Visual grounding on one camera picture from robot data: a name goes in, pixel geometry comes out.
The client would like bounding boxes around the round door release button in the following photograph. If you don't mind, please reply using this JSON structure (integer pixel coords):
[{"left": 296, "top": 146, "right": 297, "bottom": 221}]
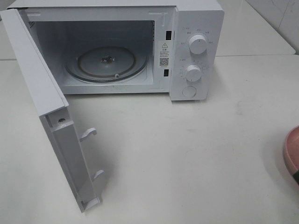
[{"left": 182, "top": 86, "right": 196, "bottom": 98}]

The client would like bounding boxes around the white timer knob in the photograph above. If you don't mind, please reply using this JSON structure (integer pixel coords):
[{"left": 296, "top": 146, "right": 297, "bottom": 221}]
[{"left": 185, "top": 65, "right": 202, "bottom": 82}]

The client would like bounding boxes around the white microwave door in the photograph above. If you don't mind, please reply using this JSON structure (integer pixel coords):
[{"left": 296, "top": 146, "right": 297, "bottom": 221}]
[{"left": 0, "top": 9, "right": 104, "bottom": 212}]

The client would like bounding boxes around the pink round plate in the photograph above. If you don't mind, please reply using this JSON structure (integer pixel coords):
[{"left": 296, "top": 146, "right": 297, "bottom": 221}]
[{"left": 283, "top": 126, "right": 299, "bottom": 176}]

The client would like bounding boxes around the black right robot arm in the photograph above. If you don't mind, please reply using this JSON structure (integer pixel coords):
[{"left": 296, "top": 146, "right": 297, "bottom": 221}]
[{"left": 292, "top": 171, "right": 299, "bottom": 185}]

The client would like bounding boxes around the glass microwave turntable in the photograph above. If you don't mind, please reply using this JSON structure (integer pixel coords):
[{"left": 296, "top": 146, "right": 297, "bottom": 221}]
[{"left": 65, "top": 46, "right": 149, "bottom": 83}]

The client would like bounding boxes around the white microwave oven body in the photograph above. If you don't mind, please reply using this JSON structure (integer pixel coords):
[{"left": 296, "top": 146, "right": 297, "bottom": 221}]
[{"left": 1, "top": 0, "right": 224, "bottom": 101}]

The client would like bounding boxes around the upper white power knob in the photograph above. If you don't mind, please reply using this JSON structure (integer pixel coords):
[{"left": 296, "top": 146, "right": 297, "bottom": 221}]
[{"left": 188, "top": 34, "right": 207, "bottom": 55}]

